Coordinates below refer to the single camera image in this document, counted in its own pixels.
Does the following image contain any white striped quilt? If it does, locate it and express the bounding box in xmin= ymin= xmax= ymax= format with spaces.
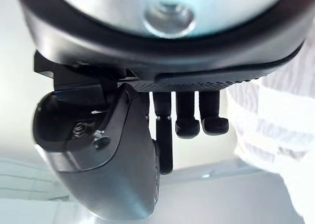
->
xmin=225 ymin=34 xmax=315 ymax=212

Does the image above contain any white bed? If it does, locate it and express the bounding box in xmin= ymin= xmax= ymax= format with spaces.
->
xmin=0 ymin=157 xmax=315 ymax=224

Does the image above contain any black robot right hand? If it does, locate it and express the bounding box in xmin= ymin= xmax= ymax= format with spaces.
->
xmin=13 ymin=0 xmax=315 ymax=221

